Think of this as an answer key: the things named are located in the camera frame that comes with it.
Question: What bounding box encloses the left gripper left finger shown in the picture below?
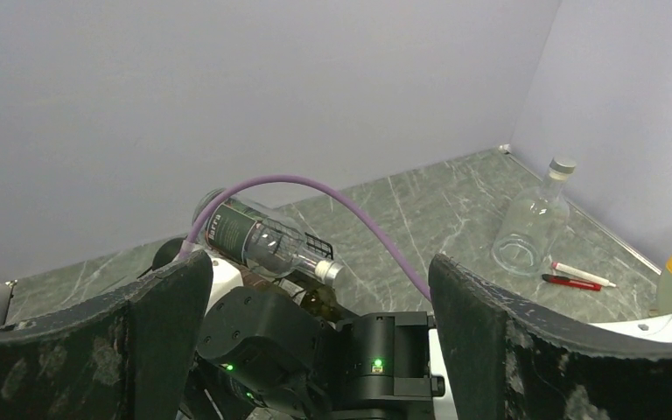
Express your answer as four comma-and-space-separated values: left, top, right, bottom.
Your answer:
0, 251, 213, 419

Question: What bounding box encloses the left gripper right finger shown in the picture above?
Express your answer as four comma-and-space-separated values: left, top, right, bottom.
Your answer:
428, 254, 672, 419

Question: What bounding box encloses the clear round silver-capped bottle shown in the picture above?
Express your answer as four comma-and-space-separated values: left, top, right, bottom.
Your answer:
197, 195, 347, 287

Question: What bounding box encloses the tall dark wine bottle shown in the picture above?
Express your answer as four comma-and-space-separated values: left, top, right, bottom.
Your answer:
241, 271, 349, 323

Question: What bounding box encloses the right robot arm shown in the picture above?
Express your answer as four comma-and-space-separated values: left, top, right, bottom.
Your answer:
181, 278, 672, 419

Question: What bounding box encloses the red black pen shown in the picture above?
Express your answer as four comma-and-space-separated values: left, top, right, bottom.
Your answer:
542, 274, 602, 291

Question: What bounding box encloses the red white pen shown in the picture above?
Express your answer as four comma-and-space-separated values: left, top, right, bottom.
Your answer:
550, 262, 617, 288

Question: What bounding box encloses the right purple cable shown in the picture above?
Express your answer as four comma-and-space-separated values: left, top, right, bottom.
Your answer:
178, 174, 433, 303

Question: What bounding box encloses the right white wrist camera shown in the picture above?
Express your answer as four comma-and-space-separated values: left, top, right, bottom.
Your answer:
206, 257, 243, 313

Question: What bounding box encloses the black wire wine rack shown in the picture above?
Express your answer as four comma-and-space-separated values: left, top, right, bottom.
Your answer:
305, 233, 334, 260

